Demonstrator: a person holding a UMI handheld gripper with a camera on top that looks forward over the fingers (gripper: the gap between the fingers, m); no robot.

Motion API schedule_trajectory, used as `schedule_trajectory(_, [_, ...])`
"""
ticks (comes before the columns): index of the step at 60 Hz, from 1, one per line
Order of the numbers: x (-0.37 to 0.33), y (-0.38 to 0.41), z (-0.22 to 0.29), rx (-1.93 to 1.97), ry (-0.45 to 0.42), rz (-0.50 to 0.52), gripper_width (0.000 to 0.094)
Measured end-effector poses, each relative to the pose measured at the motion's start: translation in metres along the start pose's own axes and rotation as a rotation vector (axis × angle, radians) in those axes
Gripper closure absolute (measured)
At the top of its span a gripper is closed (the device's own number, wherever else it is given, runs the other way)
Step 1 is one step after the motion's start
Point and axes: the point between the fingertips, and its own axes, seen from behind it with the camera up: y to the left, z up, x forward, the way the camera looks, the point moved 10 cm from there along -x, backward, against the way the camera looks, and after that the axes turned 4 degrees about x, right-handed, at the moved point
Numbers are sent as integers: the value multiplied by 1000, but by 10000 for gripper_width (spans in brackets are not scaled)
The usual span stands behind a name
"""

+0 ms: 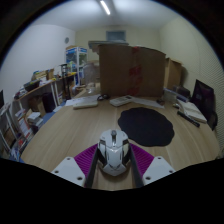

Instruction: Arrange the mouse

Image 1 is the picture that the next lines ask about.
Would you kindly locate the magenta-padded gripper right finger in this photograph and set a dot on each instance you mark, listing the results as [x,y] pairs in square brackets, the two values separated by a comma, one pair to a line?
[156,169]

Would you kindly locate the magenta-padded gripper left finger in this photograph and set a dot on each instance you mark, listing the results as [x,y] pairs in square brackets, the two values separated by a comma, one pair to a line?
[71,170]

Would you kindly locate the white and black computer mouse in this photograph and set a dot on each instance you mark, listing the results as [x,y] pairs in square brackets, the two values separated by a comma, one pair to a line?
[114,151]

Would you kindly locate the black wavy-edged mouse pad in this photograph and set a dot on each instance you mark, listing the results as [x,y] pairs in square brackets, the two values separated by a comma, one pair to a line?
[146,126]

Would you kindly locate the black marker pen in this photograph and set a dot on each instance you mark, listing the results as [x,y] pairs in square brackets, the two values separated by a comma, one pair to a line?
[188,119]

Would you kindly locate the white flat rectangular device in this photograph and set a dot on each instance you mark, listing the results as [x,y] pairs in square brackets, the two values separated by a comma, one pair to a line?
[85,104]

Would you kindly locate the white paper sheet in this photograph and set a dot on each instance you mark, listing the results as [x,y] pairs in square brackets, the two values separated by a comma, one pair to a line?
[148,102]
[77,99]

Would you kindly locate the small black clip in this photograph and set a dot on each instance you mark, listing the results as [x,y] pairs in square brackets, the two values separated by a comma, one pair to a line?
[160,101]

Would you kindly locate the open white book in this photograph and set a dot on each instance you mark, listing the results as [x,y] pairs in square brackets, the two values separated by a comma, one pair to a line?
[193,111]

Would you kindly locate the clear plastic cup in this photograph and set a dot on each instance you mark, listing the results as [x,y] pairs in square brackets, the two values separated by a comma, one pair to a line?
[169,95]

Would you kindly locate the cluttered shelf unit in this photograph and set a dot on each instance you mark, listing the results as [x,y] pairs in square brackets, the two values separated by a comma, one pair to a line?
[31,100]

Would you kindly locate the black monitor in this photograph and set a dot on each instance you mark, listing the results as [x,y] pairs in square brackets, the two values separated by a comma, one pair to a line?
[204,98]

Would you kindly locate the clear plastic container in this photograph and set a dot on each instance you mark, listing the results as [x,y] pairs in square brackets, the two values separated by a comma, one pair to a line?
[91,78]

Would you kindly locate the small brown cardboard box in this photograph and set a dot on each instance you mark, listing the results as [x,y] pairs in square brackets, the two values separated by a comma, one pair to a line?
[172,74]

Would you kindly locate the large brown cardboard box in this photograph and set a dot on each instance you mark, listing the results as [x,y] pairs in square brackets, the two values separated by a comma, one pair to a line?
[131,71]

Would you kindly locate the blue and white cabinet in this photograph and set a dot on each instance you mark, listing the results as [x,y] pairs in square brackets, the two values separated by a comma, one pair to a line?
[77,60]

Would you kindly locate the ceiling tube light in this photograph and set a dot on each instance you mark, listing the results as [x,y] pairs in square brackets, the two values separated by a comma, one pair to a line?
[105,7]

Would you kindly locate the wall window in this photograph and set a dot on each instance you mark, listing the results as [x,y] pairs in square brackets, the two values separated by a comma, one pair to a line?
[116,35]

